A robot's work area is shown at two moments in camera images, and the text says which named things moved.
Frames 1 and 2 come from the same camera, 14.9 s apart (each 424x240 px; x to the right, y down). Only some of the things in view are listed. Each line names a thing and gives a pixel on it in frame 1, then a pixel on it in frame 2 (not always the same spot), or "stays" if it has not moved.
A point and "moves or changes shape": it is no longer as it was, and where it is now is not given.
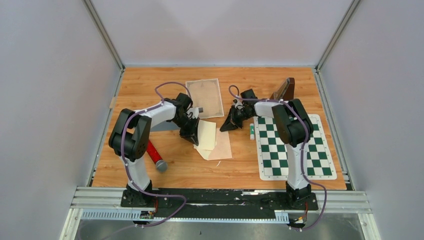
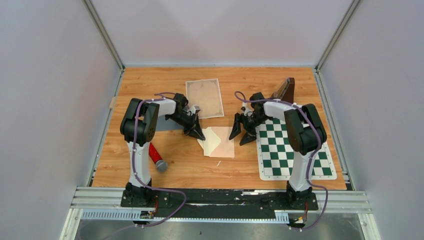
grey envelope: x=163 y=126 stays
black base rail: x=219 y=203 stays
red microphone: x=161 y=165 stays
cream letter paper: x=206 y=135 moves or changes shape
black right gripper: x=232 y=122 -> x=250 y=135
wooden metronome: x=285 y=91 stays
